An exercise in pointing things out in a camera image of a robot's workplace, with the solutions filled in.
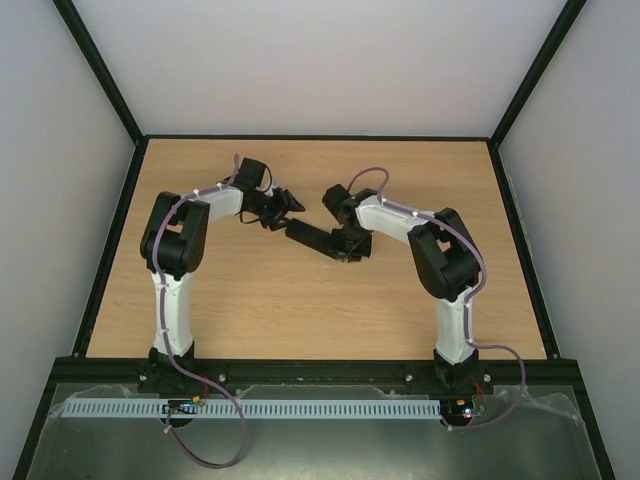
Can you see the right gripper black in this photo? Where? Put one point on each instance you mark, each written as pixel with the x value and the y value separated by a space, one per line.
pixel 334 244

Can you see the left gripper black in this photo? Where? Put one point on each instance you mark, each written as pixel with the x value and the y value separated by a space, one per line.
pixel 289 204

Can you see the black sunglasses case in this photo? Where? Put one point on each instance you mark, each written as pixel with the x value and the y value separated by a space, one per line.
pixel 324 242

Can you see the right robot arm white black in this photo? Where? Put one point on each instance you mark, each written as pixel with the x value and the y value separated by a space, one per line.
pixel 447 262

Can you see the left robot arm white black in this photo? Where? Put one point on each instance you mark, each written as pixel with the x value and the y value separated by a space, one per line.
pixel 173 246

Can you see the right controller board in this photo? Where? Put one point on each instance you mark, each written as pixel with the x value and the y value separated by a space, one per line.
pixel 463 409

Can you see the controller board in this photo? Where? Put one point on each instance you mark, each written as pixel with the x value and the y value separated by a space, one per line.
pixel 463 409
pixel 186 406

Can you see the left controller board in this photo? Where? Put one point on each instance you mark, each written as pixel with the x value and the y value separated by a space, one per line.
pixel 186 406

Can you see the black aluminium frame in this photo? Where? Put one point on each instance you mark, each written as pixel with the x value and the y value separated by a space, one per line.
pixel 410 376

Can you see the white slotted cable duct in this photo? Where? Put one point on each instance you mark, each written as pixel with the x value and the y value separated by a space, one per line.
pixel 258 409

